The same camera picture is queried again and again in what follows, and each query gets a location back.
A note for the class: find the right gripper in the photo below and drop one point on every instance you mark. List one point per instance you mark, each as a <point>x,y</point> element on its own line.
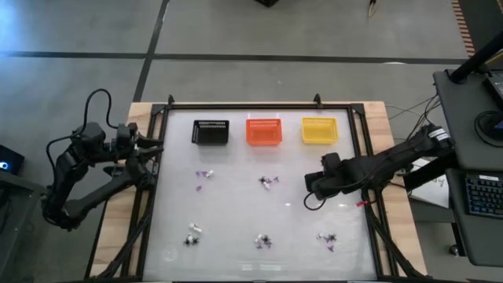
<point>316,184</point>

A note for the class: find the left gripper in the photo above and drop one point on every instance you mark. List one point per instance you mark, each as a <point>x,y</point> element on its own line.
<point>127,146</point>

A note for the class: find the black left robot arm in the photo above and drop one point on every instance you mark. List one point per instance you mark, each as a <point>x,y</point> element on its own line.
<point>98,194</point>

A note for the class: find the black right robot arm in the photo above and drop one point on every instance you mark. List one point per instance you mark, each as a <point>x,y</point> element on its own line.
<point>393,157</point>

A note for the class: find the red tape piece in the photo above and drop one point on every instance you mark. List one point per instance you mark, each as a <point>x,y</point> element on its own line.
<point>360,203</point>

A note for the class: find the yellow plastic basket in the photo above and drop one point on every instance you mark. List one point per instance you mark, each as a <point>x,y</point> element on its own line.
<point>320,133</point>

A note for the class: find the black plastic basket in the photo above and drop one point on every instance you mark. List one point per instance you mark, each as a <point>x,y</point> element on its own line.
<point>210,135</point>

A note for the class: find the orange plastic basket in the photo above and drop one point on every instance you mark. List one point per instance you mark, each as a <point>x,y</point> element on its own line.
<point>263,135</point>

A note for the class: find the white paper sheet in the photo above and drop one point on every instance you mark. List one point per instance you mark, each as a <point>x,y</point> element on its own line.
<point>432,192</point>

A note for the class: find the black cart leg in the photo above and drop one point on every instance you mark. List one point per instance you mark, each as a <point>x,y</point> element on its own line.
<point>432,171</point>

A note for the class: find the dark grey side cart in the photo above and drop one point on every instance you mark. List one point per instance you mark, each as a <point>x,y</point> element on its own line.
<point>27,188</point>

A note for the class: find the black box with blue light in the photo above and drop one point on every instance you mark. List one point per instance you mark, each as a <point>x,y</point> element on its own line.
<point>13,159</point>

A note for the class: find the black caster wheel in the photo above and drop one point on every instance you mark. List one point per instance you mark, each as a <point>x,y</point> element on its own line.
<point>454,250</point>

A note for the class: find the grey desk top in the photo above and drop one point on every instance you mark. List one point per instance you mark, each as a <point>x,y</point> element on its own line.
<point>460,118</point>

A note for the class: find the black backlit keyboard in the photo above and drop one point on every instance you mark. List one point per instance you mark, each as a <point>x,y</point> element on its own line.
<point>485,196</point>

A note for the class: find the grey keyboard tray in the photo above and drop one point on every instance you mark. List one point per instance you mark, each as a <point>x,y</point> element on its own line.
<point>483,239</point>

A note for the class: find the round black monitor base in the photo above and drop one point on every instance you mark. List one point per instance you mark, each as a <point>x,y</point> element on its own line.
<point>487,129</point>

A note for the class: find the black floor object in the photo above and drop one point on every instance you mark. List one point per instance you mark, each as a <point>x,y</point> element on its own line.
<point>267,2</point>

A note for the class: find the black diagonal pole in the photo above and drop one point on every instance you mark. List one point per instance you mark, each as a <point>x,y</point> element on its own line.
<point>471,63</point>

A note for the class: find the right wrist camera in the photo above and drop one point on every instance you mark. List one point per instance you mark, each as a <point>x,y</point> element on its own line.
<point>331,160</point>

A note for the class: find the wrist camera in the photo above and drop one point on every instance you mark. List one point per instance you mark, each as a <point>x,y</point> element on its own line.
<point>331,160</point>
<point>126,129</point>

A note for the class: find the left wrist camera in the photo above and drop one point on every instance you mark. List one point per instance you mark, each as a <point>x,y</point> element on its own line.
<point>126,129</point>

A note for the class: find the black frame clamp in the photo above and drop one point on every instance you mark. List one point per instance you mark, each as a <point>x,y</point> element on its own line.
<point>171,100</point>
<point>317,99</point>

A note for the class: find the black aluminium table frame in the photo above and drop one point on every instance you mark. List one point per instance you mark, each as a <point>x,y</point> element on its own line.
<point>255,106</point>

